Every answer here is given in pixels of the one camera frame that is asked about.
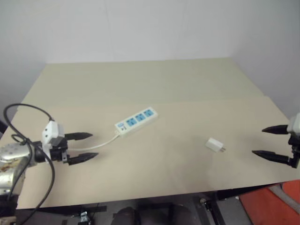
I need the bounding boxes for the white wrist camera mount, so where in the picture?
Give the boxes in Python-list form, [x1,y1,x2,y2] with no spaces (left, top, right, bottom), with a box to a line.
[287,112,300,141]
[41,120,65,163]

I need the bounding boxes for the white charger plug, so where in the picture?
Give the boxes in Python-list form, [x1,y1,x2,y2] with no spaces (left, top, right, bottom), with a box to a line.
[205,137,227,154]

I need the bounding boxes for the black table frame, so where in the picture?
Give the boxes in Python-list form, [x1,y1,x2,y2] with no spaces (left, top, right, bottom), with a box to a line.
[14,180,291,225]

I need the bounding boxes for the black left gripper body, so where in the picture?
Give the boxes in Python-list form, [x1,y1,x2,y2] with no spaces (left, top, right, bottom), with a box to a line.
[50,136,71,165]

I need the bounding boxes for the orange red floor object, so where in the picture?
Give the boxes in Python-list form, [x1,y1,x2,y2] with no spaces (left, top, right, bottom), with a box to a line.
[238,180,300,225]

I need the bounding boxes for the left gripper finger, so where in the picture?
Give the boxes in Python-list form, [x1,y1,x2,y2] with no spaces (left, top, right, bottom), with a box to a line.
[64,132,93,142]
[67,152,99,167]

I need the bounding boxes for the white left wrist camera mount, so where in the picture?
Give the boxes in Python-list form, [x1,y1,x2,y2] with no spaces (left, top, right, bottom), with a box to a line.
[41,120,65,163]

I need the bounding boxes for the grey hose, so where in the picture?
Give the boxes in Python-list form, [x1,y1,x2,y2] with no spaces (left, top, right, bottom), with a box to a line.
[269,183,300,213]

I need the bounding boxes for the white power strip cord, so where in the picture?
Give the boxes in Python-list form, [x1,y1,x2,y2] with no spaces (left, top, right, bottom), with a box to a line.
[66,131,120,151]

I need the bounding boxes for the white power strip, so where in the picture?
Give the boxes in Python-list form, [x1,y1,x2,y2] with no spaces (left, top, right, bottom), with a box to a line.
[114,106,159,137]

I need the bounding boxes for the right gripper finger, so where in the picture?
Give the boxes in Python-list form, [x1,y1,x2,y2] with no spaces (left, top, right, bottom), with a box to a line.
[251,150,288,165]
[261,124,289,135]

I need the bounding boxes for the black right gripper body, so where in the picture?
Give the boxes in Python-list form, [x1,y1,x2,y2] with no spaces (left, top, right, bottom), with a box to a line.
[285,133,300,170]

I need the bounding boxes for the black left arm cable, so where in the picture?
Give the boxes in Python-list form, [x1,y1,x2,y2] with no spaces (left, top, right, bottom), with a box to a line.
[3,104,57,225]

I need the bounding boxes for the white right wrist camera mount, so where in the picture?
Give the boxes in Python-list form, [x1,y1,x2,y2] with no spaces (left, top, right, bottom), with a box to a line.
[287,112,300,141]

